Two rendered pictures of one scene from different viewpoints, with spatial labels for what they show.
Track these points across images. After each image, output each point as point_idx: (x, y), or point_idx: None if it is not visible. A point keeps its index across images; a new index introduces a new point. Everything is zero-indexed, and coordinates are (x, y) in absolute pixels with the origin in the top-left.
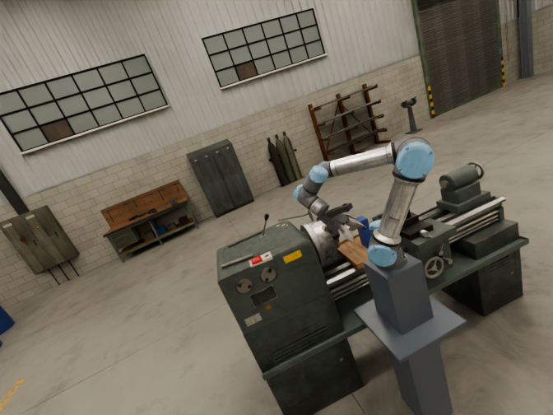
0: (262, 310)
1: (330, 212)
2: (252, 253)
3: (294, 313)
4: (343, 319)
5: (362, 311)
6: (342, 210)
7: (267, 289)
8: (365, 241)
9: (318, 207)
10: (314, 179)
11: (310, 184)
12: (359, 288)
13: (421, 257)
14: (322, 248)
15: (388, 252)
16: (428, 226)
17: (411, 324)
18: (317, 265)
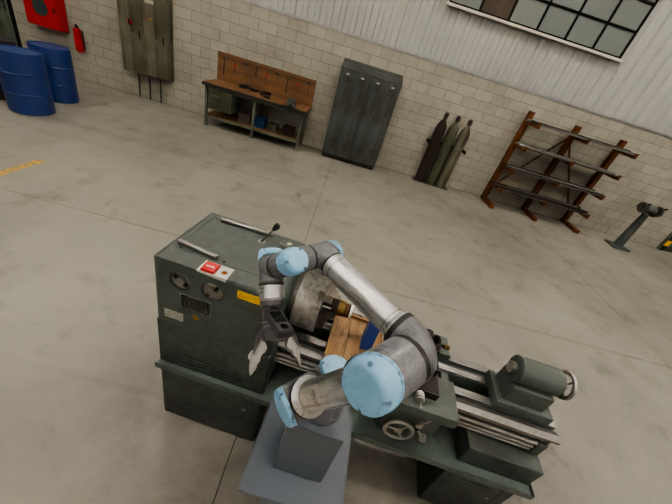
0: (186, 315)
1: (268, 315)
2: (222, 253)
3: (219, 342)
4: (274, 383)
5: None
6: (274, 330)
7: (203, 303)
8: (362, 341)
9: (263, 296)
10: (278, 264)
11: (272, 264)
12: None
13: (395, 411)
14: (299, 312)
15: (286, 415)
16: (433, 393)
17: (290, 469)
18: None
